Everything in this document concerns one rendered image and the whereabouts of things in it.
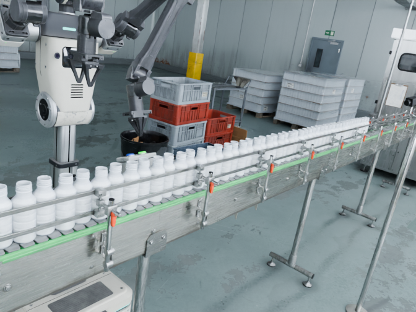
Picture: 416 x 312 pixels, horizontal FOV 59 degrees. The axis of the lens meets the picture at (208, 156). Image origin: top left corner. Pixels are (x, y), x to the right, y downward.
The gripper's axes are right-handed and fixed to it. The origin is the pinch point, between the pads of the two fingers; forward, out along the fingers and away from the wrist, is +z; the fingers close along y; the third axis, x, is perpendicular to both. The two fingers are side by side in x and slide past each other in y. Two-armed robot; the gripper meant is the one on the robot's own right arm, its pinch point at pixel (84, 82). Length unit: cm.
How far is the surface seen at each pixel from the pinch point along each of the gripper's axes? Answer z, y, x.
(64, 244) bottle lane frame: 42.3, 20.7, -16.7
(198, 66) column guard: 66, -667, 809
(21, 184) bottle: 24.6, 14.1, -25.6
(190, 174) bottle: 32, 18, 37
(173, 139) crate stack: 87, -157, 208
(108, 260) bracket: 49, 26, -5
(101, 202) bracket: 31.7, 21.4, -5.7
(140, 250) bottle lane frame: 55, 21, 12
